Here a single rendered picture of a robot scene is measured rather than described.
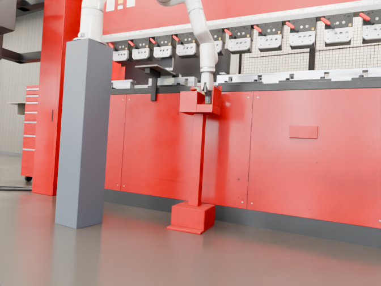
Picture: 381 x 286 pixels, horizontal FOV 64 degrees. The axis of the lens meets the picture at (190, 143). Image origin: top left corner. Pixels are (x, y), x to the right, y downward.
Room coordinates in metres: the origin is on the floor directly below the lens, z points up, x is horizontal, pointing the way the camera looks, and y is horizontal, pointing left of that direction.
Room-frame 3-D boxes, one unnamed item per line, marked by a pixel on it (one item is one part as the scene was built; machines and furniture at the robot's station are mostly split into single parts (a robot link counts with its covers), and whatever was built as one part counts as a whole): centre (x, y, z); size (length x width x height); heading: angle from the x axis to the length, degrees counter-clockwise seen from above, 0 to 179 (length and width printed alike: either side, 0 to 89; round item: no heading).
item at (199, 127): (1.80, -0.05, 0.39); 0.06 x 0.06 x 0.54; 68
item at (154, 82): (2.16, 0.30, 0.88); 0.14 x 0.04 x 0.22; 154
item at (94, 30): (1.71, 0.60, 1.09); 0.19 x 0.19 x 0.18
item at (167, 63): (2.33, 0.21, 1.08); 0.10 x 0.02 x 0.10; 64
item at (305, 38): (1.90, -0.66, 1.21); 0.15 x 0.09 x 0.17; 64
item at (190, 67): (2.89, 0.21, 1.12); 1.13 x 0.02 x 0.44; 64
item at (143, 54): (2.42, 0.42, 1.21); 0.15 x 0.09 x 0.17; 64
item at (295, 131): (1.74, -0.64, 0.59); 0.15 x 0.02 x 0.07; 64
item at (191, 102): (1.80, -0.05, 0.75); 0.20 x 0.16 x 0.18; 68
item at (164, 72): (2.19, 0.28, 1.00); 0.26 x 0.18 x 0.01; 154
